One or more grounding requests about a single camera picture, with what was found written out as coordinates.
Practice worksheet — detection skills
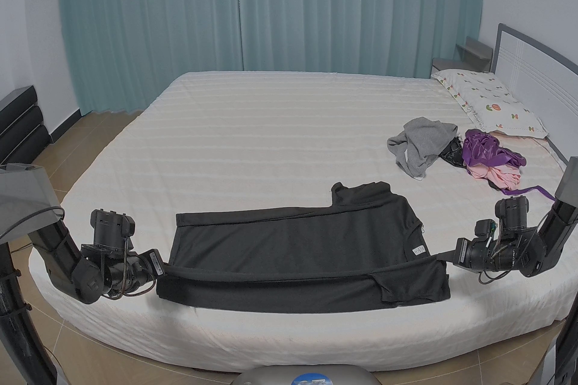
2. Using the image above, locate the grey garment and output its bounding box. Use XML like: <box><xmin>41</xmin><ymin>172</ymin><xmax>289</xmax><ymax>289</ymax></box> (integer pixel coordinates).
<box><xmin>387</xmin><ymin>117</ymin><xmax>459</xmax><ymax>181</ymax></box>

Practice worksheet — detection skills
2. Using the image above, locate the pale pink pillow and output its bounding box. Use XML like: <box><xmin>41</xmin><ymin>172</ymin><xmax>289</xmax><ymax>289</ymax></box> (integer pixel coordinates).
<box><xmin>490</xmin><ymin>130</ymin><xmax>549</xmax><ymax>143</ymax></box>

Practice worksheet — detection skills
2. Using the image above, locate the black cable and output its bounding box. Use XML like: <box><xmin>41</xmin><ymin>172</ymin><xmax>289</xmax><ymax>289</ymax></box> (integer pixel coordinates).
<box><xmin>0</xmin><ymin>205</ymin><xmax>65</xmax><ymax>240</ymax></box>

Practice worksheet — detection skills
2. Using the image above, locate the grey bedside table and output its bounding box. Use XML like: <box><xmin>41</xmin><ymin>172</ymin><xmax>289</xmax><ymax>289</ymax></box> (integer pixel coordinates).
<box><xmin>431</xmin><ymin>37</ymin><xmax>493</xmax><ymax>79</ymax></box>

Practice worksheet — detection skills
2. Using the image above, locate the black T-shirt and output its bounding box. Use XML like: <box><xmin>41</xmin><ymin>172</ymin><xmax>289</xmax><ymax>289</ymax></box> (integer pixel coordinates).
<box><xmin>155</xmin><ymin>181</ymin><xmax>452</xmax><ymax>313</ymax></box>

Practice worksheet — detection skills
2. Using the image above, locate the blue-green curtain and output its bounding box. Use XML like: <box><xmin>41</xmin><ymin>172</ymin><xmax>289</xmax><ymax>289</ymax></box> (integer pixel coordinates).
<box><xmin>58</xmin><ymin>0</ymin><xmax>487</xmax><ymax>113</ymax></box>

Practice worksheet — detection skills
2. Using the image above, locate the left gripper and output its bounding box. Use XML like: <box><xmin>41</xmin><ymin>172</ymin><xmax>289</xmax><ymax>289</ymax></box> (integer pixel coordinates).
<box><xmin>133</xmin><ymin>249</ymin><xmax>171</xmax><ymax>282</ymax></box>

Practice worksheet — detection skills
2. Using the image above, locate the pink garment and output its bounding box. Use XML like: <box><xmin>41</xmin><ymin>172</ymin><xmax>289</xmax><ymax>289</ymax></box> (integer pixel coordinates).
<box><xmin>467</xmin><ymin>164</ymin><xmax>522</xmax><ymax>193</ymax></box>

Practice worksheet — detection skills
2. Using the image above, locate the bed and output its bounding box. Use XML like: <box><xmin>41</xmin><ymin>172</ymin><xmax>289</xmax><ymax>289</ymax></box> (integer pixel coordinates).
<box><xmin>28</xmin><ymin>23</ymin><xmax>578</xmax><ymax>375</ymax></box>

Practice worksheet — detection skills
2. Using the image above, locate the black glossy garment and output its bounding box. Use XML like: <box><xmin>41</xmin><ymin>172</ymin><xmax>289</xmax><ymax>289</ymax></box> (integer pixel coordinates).
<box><xmin>439</xmin><ymin>136</ymin><xmax>468</xmax><ymax>169</ymax></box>

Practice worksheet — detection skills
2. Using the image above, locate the white printed pillow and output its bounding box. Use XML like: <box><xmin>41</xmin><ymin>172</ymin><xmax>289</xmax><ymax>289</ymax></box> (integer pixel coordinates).
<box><xmin>430</xmin><ymin>68</ymin><xmax>549</xmax><ymax>138</ymax></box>

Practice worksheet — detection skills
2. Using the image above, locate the purple garment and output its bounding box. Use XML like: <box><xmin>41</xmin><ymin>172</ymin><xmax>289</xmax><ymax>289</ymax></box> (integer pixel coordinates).
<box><xmin>461</xmin><ymin>128</ymin><xmax>558</xmax><ymax>202</ymax></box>

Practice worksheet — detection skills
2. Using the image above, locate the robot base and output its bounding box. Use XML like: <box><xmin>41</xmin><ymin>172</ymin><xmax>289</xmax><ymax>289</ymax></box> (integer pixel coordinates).
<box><xmin>229</xmin><ymin>364</ymin><xmax>378</xmax><ymax>385</ymax></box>

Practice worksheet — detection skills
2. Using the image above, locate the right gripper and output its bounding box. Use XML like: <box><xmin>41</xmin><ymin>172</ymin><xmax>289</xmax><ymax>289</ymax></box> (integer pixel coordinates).
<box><xmin>453</xmin><ymin>236</ymin><xmax>492</xmax><ymax>272</ymax></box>

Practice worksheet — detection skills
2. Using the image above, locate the black chest of drawers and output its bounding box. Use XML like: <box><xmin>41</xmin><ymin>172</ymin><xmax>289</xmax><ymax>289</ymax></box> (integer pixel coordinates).
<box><xmin>0</xmin><ymin>85</ymin><xmax>49</xmax><ymax>165</ymax></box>

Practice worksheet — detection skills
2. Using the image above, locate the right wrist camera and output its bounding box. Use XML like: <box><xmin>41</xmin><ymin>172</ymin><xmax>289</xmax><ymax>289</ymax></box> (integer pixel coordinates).
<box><xmin>473</xmin><ymin>218</ymin><xmax>497</xmax><ymax>242</ymax></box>

